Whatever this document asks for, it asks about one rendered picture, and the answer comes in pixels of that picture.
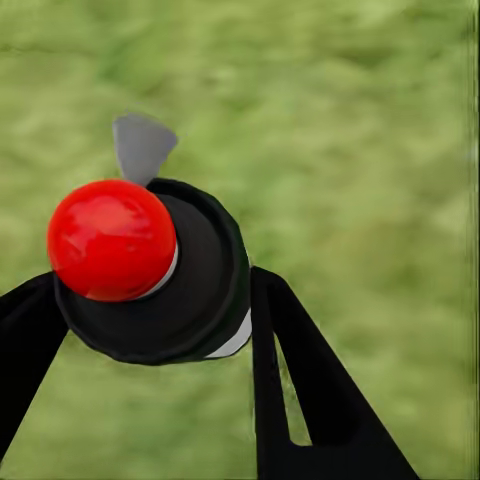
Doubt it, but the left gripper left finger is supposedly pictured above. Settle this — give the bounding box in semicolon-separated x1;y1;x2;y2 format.
0;271;69;462

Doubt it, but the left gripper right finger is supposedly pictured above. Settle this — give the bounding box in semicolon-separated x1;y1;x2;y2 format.
250;267;419;480

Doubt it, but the pesticide atomizer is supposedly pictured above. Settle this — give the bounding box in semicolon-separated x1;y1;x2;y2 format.
47;114;252;366

